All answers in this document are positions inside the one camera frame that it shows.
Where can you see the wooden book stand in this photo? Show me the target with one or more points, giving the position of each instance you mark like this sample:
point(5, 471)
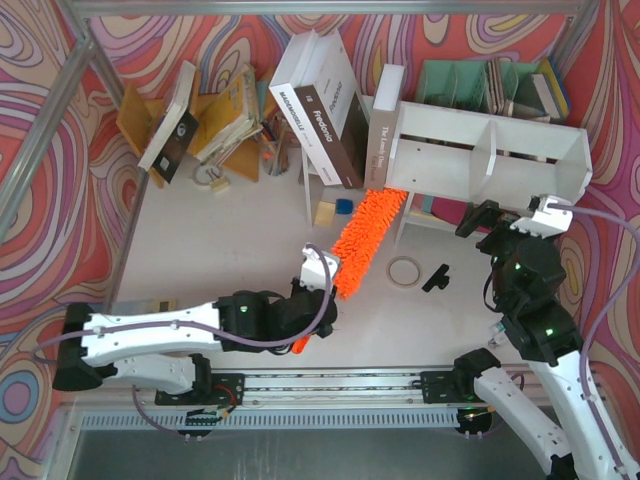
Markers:
point(135, 117)

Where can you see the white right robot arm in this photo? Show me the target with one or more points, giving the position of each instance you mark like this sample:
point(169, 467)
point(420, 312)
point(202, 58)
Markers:
point(581, 442)

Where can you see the white wooden bookshelf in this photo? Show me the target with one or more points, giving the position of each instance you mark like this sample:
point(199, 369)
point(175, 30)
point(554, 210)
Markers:
point(472, 157)

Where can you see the grey upright book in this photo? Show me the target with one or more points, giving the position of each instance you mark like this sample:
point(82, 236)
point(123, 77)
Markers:
point(383, 119)

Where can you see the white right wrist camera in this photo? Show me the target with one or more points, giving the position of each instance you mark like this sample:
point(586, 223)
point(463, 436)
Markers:
point(546, 216)

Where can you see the magenta folder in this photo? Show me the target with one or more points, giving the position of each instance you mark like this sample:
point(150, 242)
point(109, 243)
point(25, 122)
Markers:
point(450, 211)

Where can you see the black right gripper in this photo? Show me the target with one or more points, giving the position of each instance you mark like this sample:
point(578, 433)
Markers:
point(493, 226)

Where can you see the blue small cube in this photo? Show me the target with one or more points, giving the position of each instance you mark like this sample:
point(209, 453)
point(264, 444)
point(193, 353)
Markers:
point(344, 206)

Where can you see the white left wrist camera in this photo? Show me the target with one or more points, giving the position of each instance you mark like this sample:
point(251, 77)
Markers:
point(317, 268)

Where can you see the orange microfiber duster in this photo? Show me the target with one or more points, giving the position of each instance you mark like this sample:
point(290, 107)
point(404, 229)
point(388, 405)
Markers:
point(356, 247)

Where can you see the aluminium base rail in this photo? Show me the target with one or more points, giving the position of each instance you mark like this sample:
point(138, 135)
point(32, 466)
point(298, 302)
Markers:
point(303, 388)

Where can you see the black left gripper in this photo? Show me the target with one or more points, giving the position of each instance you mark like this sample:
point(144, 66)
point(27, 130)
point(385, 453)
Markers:
point(325, 308)

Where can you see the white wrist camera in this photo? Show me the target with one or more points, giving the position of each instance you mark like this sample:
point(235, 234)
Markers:
point(546, 216)
point(317, 268)

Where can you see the clear pen cup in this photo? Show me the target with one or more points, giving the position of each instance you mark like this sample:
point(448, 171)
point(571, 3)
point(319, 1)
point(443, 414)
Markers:
point(274, 156)

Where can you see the black binder clip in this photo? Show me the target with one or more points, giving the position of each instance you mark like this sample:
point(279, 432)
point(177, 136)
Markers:
point(439, 279)

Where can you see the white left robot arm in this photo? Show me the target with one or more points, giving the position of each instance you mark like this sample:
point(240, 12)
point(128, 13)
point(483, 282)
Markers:
point(166, 350)

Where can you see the beige digital timer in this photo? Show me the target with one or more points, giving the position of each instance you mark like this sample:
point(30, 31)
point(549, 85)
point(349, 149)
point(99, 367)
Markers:
point(146, 306)

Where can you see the large white brown book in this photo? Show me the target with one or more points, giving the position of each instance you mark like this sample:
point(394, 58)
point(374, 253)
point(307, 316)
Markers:
point(315, 87)

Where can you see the white glue tube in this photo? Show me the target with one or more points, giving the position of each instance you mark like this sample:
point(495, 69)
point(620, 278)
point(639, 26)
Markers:
point(498, 336)

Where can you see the teal file organizer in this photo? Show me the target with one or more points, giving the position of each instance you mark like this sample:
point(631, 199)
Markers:
point(531, 91)

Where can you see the white black leaning book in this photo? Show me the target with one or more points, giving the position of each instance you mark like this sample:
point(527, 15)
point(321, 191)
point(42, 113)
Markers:
point(172, 128)

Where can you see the yellow sticky note pad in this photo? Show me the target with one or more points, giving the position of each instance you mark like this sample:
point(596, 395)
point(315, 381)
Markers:
point(324, 214)

